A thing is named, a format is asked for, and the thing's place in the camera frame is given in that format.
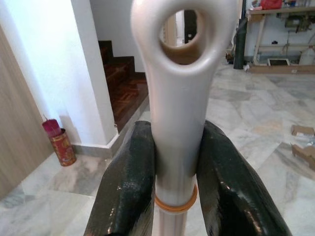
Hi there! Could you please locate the open cardboard box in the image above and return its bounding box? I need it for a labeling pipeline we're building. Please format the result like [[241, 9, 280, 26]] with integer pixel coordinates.
[[290, 124, 315, 137], [290, 143, 315, 164]]

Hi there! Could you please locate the light wooden door panel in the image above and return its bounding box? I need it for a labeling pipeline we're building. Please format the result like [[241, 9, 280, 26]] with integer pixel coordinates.
[[0, 24, 55, 184]]

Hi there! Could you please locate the beige broom handle with hole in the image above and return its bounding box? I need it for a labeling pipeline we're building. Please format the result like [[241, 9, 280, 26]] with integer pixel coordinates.
[[130, 0, 228, 236]]

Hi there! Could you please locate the wooden workbench shelf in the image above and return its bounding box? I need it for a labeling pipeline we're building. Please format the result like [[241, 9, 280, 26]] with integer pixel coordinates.
[[246, 5, 315, 74]]

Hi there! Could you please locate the orange rubber ring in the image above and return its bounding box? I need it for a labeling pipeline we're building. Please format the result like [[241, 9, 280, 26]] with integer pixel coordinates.
[[154, 184, 198, 212]]

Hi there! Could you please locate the red bag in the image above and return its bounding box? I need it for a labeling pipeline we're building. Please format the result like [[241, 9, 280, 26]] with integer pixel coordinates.
[[260, 0, 283, 9]]

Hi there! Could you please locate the white picture frame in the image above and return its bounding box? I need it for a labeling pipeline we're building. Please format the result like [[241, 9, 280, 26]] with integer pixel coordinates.
[[267, 58, 290, 67]]

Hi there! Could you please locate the white plastic jug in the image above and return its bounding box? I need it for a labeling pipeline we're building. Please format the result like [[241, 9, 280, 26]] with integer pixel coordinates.
[[299, 46, 315, 65]]

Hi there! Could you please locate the red incense stick can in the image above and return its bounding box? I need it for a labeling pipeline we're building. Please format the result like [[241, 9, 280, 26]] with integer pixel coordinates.
[[50, 128, 77, 167]]

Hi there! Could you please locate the dark wooden staircase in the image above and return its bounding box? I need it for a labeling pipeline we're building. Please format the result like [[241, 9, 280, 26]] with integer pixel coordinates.
[[98, 40, 150, 133]]

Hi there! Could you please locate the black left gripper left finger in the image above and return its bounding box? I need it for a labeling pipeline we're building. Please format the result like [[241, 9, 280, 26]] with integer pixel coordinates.
[[83, 119, 158, 236]]

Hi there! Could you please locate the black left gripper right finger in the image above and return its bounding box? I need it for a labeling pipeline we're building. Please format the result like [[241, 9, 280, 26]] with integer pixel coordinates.
[[195, 119, 294, 236]]

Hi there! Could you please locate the pink incense stick bundle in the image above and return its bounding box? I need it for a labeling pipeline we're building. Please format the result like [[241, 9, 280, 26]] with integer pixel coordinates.
[[42, 115, 61, 136]]

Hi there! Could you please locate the dark green rolled mat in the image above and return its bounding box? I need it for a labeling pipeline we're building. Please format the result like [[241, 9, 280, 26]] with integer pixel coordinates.
[[233, 18, 247, 70]]

